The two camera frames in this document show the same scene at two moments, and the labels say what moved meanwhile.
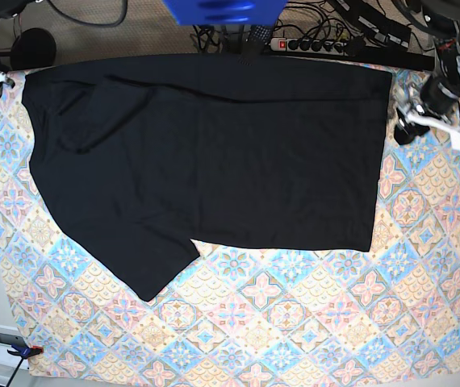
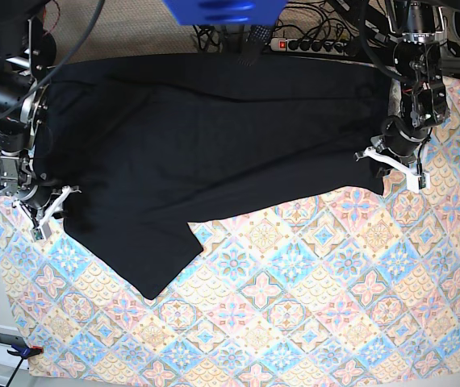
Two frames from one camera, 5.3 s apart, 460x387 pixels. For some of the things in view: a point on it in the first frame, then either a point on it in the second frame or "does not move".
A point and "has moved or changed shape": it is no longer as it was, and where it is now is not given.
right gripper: (438, 95) -> (398, 139)
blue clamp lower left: (24, 351) does not move
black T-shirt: (139, 157) has moved or changed shape
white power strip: (316, 46) does not move
